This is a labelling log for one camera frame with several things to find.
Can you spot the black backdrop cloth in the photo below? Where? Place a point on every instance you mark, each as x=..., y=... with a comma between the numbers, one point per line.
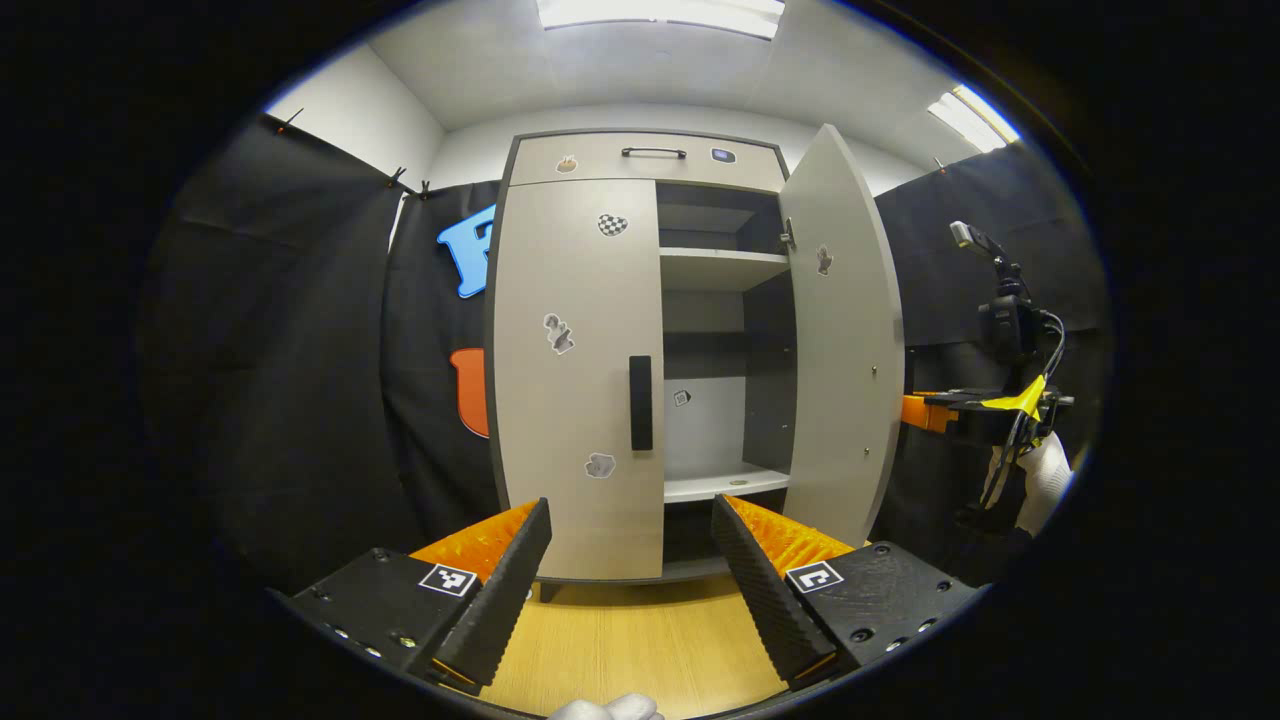
x=280, y=350

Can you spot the grey double-door shoe cabinet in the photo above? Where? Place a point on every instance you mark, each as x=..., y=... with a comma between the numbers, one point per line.
x=720, y=268

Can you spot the narrow ceiling light panel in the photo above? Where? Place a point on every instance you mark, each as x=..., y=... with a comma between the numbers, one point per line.
x=972, y=118

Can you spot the grey cabinet drawer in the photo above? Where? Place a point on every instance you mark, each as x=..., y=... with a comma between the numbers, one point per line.
x=600, y=160

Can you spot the grey cabinet door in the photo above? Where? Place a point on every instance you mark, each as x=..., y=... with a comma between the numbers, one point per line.
x=845, y=350
x=570, y=420

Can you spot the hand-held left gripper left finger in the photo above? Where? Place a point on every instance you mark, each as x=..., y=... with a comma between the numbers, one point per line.
x=510, y=590

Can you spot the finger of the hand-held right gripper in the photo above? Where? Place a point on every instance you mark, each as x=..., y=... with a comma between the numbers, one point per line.
x=922, y=412

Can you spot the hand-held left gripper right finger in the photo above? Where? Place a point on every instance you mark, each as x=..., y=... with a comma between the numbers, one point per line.
x=760, y=590

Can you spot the wide ceiling light panel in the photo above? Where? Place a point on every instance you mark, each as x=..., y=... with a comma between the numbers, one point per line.
x=660, y=15

